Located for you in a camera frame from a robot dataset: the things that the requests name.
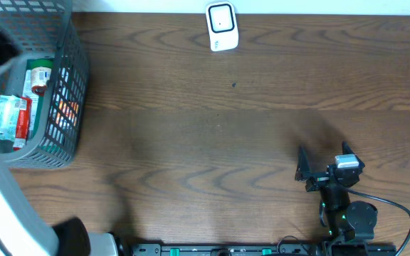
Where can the white barcode scanner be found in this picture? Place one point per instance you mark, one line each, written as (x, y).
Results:
(222, 26)

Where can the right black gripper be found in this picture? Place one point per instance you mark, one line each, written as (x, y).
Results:
(318, 179)

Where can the red snack packet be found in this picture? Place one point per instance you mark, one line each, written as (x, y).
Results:
(22, 126)

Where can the grey plastic mesh basket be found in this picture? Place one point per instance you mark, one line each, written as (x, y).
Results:
(44, 29)

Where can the small orange box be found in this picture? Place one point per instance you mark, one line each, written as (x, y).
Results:
(68, 113)

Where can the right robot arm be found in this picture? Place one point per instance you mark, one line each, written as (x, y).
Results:
(350, 223)

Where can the teal white wipes packet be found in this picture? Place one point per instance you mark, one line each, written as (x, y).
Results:
(9, 114)

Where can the green lid Knorr jar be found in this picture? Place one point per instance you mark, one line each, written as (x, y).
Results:
(40, 75)

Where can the green 3M pouch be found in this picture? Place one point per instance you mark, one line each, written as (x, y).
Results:
(35, 100)

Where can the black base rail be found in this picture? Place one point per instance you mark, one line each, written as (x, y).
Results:
(290, 248)

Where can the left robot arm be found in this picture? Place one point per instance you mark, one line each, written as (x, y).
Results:
(22, 230)

